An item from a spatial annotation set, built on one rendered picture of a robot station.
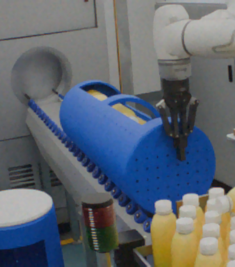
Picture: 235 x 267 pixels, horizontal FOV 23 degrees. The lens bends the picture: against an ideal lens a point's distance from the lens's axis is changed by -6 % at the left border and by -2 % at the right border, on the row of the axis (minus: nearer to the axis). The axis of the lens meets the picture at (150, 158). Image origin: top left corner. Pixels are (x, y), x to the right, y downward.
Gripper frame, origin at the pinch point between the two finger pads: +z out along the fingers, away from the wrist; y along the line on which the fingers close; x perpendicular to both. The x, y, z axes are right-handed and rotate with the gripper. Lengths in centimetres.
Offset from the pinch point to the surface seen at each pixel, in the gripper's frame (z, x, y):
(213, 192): 5.4, -23.3, -1.5
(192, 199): 5.5, -24.3, -7.8
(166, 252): 17.6, -25.8, -16.2
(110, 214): -7, -52, -36
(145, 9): -11, 539, 194
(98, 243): -1, -52, -39
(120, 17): -31, 136, 30
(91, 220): -6, -51, -40
